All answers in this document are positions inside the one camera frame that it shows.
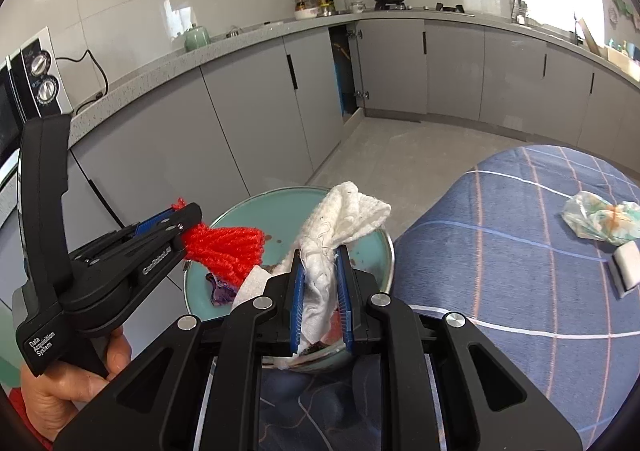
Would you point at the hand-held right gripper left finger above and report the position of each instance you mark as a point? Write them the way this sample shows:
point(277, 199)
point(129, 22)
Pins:
point(298, 303)

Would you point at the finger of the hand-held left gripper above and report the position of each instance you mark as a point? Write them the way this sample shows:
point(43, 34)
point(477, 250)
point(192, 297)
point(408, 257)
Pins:
point(170, 218)
point(157, 258)

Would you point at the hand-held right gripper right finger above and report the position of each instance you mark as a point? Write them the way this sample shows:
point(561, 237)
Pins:
point(345, 303)

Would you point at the red yarn bundle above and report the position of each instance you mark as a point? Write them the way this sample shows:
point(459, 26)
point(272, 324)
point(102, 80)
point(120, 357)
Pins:
point(225, 246)

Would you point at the white knitted cloth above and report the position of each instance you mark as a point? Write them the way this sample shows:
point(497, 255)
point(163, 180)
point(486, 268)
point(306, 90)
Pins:
point(345, 216)

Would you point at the teal round bin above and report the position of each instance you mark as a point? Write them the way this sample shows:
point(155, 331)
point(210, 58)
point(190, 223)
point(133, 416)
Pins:
point(280, 211)

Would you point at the person's left hand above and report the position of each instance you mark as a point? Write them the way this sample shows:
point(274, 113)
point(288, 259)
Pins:
point(65, 391)

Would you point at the purple foil wrapper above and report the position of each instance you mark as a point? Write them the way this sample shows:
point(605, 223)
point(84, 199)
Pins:
point(222, 293)

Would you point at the grey base cabinets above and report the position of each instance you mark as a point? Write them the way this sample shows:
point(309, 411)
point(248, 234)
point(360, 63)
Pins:
point(250, 121)

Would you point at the white microwave oven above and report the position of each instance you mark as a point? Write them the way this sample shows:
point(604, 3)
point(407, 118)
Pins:
point(40, 76)

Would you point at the green ceramic teapot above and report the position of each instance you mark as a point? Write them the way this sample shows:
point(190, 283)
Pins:
point(196, 38)

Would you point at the white bowl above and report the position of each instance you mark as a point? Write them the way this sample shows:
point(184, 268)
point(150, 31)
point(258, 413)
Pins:
point(306, 14)

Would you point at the green white plastic bag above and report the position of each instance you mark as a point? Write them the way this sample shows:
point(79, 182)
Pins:
point(600, 216)

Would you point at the white lidded jar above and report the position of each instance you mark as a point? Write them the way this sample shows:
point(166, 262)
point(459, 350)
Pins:
point(357, 7)

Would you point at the white sponge block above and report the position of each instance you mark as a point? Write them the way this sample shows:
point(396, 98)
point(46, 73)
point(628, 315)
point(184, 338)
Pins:
point(627, 263)

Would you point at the black gas stove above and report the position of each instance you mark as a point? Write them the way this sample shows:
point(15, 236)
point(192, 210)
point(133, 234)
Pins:
point(430, 8)

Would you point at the metal utensil rack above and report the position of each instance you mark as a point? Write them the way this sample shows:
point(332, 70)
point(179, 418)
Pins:
point(520, 8)

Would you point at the black kitchen faucet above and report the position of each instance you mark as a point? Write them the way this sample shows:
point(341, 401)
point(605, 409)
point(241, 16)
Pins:
point(576, 31)

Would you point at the leaning grey tray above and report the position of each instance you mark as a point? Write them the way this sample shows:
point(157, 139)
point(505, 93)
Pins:
point(592, 38)

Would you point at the white plastic basin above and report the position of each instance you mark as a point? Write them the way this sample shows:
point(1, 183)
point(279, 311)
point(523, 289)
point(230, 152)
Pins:
point(625, 62)

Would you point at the green hanging cloth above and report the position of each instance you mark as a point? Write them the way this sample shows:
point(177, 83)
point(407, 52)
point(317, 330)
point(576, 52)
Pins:
point(624, 8)

